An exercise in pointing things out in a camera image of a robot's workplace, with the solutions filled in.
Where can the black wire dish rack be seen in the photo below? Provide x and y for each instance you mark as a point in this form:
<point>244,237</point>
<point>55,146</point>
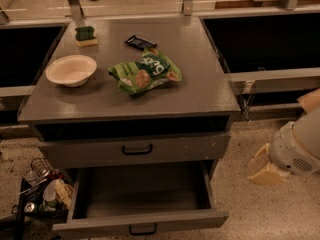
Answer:
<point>46,193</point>

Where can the grey drawer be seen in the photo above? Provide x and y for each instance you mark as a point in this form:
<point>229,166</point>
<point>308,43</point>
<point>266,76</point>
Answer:
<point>141,200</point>
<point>106,152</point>

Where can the green chip bag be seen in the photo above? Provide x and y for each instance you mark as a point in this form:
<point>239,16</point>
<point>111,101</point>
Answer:
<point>152,70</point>

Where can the white bowl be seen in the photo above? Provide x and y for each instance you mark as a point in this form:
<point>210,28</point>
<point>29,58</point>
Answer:
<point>71,71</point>

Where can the grey top drawer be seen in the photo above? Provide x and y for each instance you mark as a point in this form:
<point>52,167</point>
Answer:
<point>106,152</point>

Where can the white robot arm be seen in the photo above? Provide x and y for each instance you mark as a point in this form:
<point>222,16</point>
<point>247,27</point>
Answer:
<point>311,106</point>

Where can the dark snack bar wrapper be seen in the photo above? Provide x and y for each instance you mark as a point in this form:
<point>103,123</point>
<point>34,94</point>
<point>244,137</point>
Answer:
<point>139,43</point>

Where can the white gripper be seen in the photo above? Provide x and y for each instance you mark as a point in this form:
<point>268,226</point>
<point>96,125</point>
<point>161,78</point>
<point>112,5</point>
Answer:
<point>289,150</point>

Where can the green yellow sponge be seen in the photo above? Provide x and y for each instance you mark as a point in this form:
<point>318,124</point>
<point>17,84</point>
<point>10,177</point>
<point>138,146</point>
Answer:
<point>85,36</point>

